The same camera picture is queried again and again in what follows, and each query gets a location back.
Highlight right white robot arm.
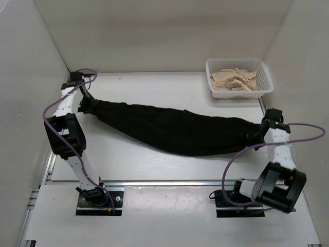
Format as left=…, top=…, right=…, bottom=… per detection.
left=231, top=109, right=306, bottom=213

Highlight aluminium front rail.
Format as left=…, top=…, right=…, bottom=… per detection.
left=104, top=180, right=222, bottom=187

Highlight beige trousers in basket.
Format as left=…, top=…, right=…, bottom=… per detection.
left=210, top=68, right=261, bottom=91

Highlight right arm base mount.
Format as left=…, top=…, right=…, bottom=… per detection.
left=209, top=181, right=265, bottom=218

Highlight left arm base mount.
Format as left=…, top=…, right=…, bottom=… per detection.
left=76, top=187, right=124, bottom=216

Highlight white plastic basket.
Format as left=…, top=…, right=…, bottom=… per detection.
left=206, top=58, right=274, bottom=99

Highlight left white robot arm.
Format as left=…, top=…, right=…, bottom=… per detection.
left=43, top=69, right=109, bottom=207

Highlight aluminium left rail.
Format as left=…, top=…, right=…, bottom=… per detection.
left=40, top=151, right=56, bottom=185

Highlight black trousers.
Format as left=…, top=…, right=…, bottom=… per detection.
left=89, top=100, right=260, bottom=156

